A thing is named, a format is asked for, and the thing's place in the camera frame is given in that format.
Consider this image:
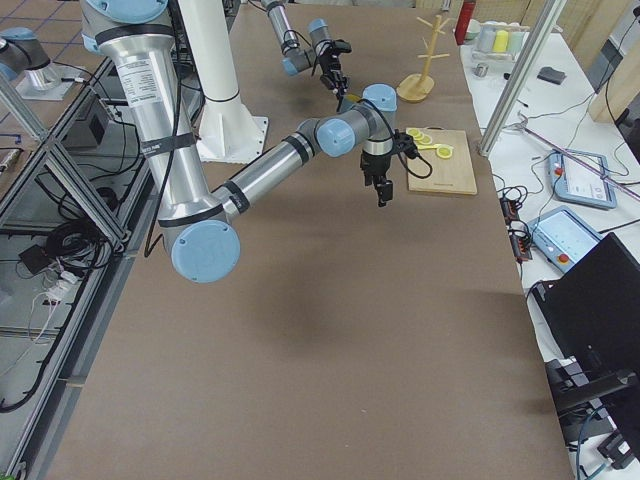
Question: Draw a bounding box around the yellow cup lying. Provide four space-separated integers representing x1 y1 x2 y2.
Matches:
492 29 509 53

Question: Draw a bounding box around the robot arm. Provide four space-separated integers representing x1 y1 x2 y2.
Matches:
261 0 352 103
81 1 397 283

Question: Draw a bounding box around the black square sensor pad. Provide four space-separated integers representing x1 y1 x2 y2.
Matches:
537 66 566 85

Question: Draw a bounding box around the light blue cup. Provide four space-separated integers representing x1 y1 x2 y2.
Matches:
506 30 527 61

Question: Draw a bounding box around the wooden cutting board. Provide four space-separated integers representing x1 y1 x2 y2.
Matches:
406 127 477 195

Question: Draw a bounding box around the grey cup lying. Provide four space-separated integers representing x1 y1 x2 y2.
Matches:
475 25 496 53

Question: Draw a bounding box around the small metal cup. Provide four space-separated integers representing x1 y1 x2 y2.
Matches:
473 62 489 78

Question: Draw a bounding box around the aluminium frame post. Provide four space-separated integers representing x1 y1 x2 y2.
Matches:
478 0 567 158

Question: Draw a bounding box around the lemon slice under knife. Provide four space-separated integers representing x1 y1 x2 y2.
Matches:
435 144 454 159

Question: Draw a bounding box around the black monitor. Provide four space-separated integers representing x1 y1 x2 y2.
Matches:
533 232 639 454

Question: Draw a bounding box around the yellow plastic knife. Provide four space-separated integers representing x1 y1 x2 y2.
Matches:
416 144 453 150

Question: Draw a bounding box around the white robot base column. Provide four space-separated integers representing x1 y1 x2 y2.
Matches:
178 0 268 164

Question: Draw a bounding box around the red cylinder bottle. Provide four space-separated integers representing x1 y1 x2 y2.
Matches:
454 0 476 46

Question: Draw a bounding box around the blue teach pendant tablet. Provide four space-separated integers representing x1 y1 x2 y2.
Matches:
528 206 603 273

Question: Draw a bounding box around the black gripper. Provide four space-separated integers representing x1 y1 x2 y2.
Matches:
360 151 393 208
319 40 348 99

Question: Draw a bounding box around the blue mug yellow inside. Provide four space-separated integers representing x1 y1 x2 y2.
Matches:
337 93 361 113

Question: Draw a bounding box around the wooden cup storage rack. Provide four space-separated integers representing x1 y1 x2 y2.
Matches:
396 14 450 103

